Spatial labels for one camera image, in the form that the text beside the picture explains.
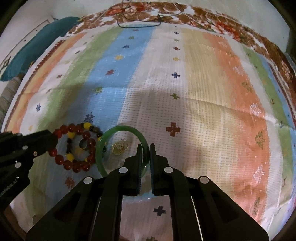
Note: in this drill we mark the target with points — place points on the grey striped pillow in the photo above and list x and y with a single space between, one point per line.
8 95

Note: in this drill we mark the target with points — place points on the striped colourful mat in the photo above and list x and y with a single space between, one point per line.
210 106

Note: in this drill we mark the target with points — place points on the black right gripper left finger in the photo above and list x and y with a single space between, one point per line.
92 209

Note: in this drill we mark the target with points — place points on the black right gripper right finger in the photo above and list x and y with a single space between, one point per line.
200 210

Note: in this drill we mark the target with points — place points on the green jade bangle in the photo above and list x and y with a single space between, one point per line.
108 134

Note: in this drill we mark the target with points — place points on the white headboard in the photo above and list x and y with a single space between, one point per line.
15 42

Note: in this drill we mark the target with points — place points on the teal pillow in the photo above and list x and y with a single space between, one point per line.
31 51

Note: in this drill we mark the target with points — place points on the floral brown bedsheet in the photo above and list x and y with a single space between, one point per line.
205 19

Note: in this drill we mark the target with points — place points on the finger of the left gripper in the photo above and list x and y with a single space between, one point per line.
16 145

